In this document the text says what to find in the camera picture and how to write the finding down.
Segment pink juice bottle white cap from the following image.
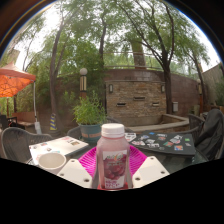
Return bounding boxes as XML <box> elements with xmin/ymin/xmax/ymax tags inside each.
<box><xmin>95</xmin><ymin>122</ymin><xmax>131</xmax><ymax>191</ymax></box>

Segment dark grey jacket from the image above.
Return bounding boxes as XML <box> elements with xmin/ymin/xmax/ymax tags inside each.
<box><xmin>194</xmin><ymin>108</ymin><xmax>224</xmax><ymax>160</ymax></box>

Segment white sheet with stickers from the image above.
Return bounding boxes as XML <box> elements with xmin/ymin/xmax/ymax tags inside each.
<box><xmin>124</xmin><ymin>132</ymin><xmax>137</xmax><ymax>143</ymax></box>

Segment orange canopy tent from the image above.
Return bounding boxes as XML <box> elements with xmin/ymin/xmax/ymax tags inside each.
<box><xmin>0</xmin><ymin>61</ymin><xmax>43</xmax><ymax>135</ymax></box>

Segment green plant in teal pot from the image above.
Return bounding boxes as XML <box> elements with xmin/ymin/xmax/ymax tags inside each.
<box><xmin>72</xmin><ymin>91</ymin><xmax>108</xmax><ymax>145</ymax></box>

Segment white cup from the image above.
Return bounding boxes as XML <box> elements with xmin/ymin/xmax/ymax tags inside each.
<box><xmin>37</xmin><ymin>151</ymin><xmax>67</xmax><ymax>175</ymax></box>

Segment blue yellow striped bollard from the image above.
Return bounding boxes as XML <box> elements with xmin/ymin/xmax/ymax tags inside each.
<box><xmin>49</xmin><ymin>113</ymin><xmax>58</xmax><ymax>132</ymax></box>

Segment white laptop with stickers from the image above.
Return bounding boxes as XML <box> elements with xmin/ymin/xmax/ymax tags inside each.
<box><xmin>28</xmin><ymin>135</ymin><xmax>90</xmax><ymax>165</ymax></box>

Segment black laptop with stickers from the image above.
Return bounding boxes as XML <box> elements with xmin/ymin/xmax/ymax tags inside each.
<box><xmin>128</xmin><ymin>131</ymin><xmax>197</xmax><ymax>158</ymax></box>

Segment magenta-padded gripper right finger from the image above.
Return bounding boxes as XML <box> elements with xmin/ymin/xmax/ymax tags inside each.
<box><xmin>127</xmin><ymin>144</ymin><xmax>170</xmax><ymax>190</ymax></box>

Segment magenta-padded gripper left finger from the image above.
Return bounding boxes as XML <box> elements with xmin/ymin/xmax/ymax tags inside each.
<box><xmin>57</xmin><ymin>145</ymin><xmax>100</xmax><ymax>190</ymax></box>

